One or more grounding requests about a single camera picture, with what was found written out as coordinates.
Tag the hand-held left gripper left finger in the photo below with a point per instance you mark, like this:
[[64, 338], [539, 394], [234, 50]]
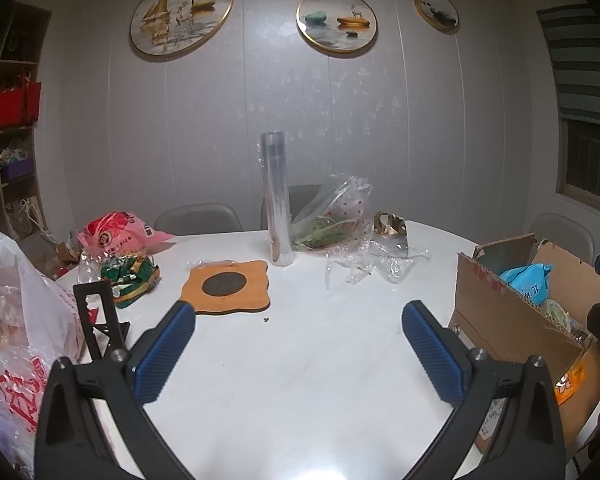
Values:
[[162, 355]]

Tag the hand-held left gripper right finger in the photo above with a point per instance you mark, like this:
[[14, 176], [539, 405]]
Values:
[[432, 355]]

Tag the green white snack packet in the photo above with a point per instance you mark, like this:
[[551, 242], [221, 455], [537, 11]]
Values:
[[555, 312]]

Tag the brown cardboard box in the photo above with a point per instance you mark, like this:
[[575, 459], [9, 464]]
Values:
[[485, 305]]

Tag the black folding stand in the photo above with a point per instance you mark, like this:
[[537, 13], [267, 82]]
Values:
[[115, 335]]

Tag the light grey chair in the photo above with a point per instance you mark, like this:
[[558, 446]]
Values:
[[200, 217], [565, 235]]

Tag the blue snack packet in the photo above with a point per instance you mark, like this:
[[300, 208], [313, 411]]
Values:
[[527, 280]]

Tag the crumpled clear plastic wrap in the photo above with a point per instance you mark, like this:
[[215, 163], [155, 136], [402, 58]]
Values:
[[380, 265]]

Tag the window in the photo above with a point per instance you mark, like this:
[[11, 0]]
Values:
[[590, 160]]

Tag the wooden trivet with dark centre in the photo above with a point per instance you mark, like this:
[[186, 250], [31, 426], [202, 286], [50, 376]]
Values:
[[250, 285]]

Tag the pink snack bag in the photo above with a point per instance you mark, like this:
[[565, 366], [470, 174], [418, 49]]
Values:
[[115, 235]]

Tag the gold foil bag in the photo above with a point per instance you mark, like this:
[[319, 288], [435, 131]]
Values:
[[387, 225]]

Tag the white plastic bag red print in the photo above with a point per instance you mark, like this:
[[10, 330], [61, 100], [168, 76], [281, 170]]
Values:
[[10, 310]]

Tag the clear bag with green contents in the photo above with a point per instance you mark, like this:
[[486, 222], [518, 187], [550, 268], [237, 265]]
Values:
[[330, 220]]

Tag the clear plastic cylinder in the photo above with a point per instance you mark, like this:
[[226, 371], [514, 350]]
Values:
[[275, 200]]

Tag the dark grey chair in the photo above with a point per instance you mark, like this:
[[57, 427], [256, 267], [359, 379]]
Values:
[[305, 200]]

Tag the striped window blind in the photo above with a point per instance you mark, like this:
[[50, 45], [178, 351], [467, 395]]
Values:
[[580, 70]]

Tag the purple box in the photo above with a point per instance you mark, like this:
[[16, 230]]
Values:
[[16, 170]]

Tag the red gift bag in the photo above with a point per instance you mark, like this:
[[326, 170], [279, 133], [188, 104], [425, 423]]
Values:
[[32, 100], [10, 107]]

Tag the wooden shelf unit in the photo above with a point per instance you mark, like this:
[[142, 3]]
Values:
[[15, 62]]

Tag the small round wall picture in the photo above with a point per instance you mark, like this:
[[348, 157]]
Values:
[[436, 9]]

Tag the large round wall picture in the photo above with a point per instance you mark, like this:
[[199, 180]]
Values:
[[180, 12]]

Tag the medium round wall picture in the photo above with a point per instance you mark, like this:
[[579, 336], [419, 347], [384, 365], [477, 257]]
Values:
[[337, 22]]

